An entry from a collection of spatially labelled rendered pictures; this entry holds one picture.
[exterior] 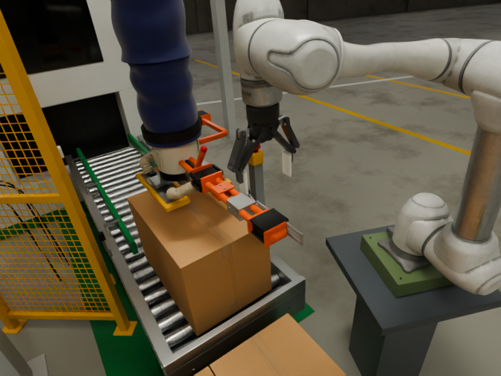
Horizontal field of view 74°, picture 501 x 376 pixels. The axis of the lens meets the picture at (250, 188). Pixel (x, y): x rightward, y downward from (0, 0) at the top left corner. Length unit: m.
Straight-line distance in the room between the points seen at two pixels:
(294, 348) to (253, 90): 1.07
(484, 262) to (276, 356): 0.80
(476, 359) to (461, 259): 1.18
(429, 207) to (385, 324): 0.44
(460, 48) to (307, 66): 0.55
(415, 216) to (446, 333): 1.17
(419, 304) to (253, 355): 0.66
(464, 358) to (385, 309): 0.99
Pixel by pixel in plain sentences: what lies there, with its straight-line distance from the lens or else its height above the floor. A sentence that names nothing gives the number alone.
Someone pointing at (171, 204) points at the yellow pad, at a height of 1.11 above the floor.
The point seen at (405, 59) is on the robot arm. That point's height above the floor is 1.62.
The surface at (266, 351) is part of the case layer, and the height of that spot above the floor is 0.54.
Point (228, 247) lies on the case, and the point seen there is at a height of 0.93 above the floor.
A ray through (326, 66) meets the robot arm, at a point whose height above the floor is 1.68.
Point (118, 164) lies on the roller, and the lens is 3.04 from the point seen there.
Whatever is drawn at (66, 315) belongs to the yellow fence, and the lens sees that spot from 2.45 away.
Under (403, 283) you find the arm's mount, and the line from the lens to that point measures 1.39.
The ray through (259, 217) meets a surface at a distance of 0.92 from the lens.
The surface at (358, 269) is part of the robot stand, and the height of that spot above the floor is 0.75.
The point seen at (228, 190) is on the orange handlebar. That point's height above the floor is 1.23.
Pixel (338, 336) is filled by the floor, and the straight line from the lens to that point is 2.19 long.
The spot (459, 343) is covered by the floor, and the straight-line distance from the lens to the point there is 2.36.
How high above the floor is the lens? 1.80
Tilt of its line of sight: 32 degrees down
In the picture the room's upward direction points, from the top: 5 degrees counter-clockwise
